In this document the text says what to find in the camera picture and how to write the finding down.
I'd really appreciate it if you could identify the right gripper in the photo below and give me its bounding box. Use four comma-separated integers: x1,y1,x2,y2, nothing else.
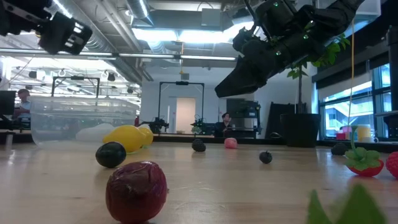
214,0,324,99

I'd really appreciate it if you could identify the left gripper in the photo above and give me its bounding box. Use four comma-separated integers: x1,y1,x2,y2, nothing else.
37,11,93,56

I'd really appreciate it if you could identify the toy blackberry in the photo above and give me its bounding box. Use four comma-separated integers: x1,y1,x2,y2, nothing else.
330,142,349,156
191,138,207,153

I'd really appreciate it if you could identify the small dark toy berry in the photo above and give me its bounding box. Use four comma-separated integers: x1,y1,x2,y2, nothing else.
259,150,274,165

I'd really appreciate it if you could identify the clear plastic tupperware container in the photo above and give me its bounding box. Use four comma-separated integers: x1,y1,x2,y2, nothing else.
30,96,140,147

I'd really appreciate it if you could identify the yellow toy lemon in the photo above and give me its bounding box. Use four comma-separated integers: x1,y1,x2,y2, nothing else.
102,124,147,153
138,126,154,146

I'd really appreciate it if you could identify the dark round toy fruit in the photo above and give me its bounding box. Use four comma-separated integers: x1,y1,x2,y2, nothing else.
95,141,127,169

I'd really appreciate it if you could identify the red strawberry long green stem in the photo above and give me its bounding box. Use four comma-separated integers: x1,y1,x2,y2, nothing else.
343,125,385,178

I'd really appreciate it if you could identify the dark red toy cherry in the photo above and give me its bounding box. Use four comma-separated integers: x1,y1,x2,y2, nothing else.
104,161,170,224

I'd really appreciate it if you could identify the black equipment cart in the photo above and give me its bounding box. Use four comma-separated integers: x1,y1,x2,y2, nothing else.
226,98,262,139

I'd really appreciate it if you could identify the person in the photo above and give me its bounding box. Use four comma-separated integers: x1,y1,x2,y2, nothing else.
213,111,233,138
12,88,32,121

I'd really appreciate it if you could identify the black upright panel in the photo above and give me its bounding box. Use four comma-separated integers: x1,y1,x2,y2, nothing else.
266,101,307,139

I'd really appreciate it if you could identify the pale door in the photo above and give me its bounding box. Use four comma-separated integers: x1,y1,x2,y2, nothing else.
175,96,197,134

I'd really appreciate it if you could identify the grey ceiling box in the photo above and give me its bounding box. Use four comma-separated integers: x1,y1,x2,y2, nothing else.
201,7,223,27

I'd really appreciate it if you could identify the black plant pot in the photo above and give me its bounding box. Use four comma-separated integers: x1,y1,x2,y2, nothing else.
279,113,322,148

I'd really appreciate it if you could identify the black background monitor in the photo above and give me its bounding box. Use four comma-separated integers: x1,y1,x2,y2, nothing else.
0,90,17,116

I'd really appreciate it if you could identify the long ceiling light strip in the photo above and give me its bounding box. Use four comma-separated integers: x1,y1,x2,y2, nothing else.
0,48,238,62

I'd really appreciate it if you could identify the folded white checked towel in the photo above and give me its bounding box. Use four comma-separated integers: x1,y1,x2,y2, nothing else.
75,123,116,142

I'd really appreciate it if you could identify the black framed window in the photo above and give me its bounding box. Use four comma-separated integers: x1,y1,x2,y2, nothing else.
318,62,392,139

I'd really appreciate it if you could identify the yellow cup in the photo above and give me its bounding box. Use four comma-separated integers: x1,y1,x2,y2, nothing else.
356,124,373,142

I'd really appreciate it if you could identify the black diagonal pole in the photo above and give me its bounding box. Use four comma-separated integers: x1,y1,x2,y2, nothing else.
386,26,398,138

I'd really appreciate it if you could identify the red toy raspberry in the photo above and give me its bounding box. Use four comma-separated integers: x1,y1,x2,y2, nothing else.
385,151,398,180

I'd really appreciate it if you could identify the silver ventilation duct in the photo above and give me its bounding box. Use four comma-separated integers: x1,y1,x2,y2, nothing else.
51,0,155,83

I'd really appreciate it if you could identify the black background rig frame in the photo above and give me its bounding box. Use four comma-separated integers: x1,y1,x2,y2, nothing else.
158,81,205,133
50,75,101,100

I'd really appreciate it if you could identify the black aluminium rig frame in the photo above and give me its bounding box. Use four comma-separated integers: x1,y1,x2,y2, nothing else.
136,133,398,154

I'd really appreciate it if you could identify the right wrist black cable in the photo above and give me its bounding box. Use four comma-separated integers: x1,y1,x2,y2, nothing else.
244,0,271,40

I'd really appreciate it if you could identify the yellow rope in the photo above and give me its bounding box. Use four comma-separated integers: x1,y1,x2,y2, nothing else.
346,18,356,127

